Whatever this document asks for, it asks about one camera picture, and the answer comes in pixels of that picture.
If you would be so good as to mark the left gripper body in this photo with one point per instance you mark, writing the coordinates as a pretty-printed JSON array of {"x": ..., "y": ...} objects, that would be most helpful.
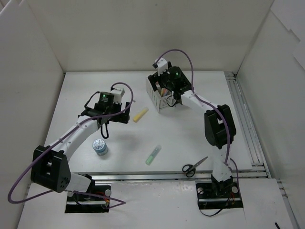
[{"x": 122, "y": 114}]

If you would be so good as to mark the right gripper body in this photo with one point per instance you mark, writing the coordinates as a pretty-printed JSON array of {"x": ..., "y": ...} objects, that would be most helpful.
[{"x": 157, "y": 79}]

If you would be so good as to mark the yellow chunky highlighter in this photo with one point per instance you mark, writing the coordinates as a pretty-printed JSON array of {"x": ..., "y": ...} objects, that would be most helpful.
[{"x": 140, "y": 114}]

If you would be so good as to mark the blue lidded round tub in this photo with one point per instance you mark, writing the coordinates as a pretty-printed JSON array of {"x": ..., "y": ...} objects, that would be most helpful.
[{"x": 100, "y": 147}]

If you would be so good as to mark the green capped highlighter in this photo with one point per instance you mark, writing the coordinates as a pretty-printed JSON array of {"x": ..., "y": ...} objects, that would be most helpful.
[{"x": 153, "y": 155}]

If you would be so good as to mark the pink chunky highlighter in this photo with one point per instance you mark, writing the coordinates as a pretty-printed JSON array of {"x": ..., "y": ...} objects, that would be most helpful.
[{"x": 157, "y": 85}]

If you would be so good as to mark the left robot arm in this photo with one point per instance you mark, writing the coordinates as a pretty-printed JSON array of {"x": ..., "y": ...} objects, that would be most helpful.
[{"x": 52, "y": 168}]

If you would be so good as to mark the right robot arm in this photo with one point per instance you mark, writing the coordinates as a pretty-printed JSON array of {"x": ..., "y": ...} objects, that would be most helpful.
[{"x": 219, "y": 127}]

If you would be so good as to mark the black slotted container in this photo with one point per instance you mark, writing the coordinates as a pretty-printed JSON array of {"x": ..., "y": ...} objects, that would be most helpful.
[{"x": 177, "y": 83}]

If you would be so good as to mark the white slotted container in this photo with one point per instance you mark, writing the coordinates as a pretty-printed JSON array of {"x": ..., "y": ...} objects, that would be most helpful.
[{"x": 159, "y": 102}]

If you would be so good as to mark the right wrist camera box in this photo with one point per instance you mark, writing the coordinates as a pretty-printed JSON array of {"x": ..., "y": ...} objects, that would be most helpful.
[{"x": 161, "y": 66}]

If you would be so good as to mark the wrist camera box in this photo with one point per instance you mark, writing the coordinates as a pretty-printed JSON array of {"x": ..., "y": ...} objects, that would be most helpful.
[
  {"x": 118, "y": 94},
  {"x": 161, "y": 66}
]

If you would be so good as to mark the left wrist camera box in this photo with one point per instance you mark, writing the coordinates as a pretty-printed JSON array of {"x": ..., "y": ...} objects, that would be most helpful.
[{"x": 118, "y": 94}]

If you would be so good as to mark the black handled scissors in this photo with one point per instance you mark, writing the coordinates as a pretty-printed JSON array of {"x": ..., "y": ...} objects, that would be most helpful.
[{"x": 189, "y": 169}]

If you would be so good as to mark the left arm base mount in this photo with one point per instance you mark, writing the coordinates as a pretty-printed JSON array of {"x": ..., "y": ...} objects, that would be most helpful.
[{"x": 77, "y": 203}]

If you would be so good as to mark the aluminium frame rail right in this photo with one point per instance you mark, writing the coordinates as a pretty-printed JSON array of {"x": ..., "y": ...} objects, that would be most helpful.
[{"x": 253, "y": 143}]

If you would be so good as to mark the aluminium frame rail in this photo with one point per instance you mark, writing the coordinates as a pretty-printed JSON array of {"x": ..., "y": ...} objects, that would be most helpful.
[
  {"x": 258, "y": 172},
  {"x": 253, "y": 143}
]

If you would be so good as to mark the aluminium frame rail front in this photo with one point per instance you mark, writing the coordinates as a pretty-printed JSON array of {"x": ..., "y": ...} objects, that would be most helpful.
[{"x": 258, "y": 172}]

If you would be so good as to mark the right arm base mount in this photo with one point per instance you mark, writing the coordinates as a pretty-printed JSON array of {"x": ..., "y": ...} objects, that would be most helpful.
[{"x": 211, "y": 204}]

